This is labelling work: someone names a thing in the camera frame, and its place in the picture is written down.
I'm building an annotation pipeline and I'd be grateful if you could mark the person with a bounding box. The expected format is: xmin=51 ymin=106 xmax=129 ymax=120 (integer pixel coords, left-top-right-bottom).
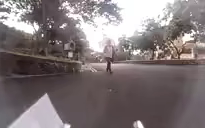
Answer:
xmin=102 ymin=38 xmax=117 ymax=75

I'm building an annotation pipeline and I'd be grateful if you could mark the grey asphalt road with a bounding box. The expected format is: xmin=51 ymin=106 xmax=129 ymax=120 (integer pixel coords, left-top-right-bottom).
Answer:
xmin=0 ymin=62 xmax=205 ymax=128

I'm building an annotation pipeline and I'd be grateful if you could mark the row of trees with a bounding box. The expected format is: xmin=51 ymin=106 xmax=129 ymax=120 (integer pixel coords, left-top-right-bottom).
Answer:
xmin=118 ymin=0 xmax=205 ymax=61

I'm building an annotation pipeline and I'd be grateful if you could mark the low kerb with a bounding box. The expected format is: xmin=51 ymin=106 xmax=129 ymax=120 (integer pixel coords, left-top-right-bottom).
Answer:
xmin=114 ymin=58 xmax=205 ymax=66

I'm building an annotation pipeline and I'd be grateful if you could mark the large tree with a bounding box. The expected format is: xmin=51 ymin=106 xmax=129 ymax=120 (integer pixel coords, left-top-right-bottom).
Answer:
xmin=3 ymin=0 xmax=124 ymax=58

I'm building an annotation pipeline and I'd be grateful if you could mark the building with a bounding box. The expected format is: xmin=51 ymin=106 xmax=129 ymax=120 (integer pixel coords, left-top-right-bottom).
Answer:
xmin=176 ymin=33 xmax=205 ymax=59

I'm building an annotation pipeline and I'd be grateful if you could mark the sign box on post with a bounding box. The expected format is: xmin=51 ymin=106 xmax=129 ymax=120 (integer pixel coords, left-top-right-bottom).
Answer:
xmin=63 ymin=40 xmax=77 ymax=59

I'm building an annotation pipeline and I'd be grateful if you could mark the low stone wall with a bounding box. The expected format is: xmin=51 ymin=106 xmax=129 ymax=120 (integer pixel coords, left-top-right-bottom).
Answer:
xmin=0 ymin=49 xmax=83 ymax=78

